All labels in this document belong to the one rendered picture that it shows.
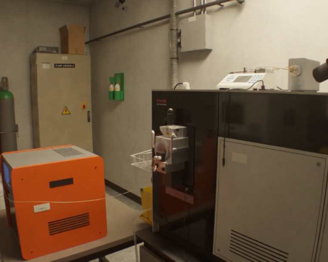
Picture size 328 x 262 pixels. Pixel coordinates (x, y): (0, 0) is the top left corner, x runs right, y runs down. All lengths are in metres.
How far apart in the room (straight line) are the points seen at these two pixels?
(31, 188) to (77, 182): 0.21
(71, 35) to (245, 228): 3.69
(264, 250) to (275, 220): 0.12
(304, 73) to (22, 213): 1.25
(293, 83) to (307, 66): 0.08
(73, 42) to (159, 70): 1.58
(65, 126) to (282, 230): 3.57
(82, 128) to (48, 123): 0.51
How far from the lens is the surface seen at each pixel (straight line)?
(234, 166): 1.01
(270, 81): 1.39
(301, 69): 1.14
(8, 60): 4.35
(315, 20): 2.13
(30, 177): 1.28
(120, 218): 1.72
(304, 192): 0.89
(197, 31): 2.61
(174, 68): 2.82
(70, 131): 4.20
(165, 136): 1.14
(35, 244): 1.40
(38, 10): 4.56
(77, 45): 4.27
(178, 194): 1.25
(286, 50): 2.18
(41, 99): 4.04
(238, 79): 1.41
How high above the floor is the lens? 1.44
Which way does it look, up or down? 8 degrees down
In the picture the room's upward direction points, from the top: straight up
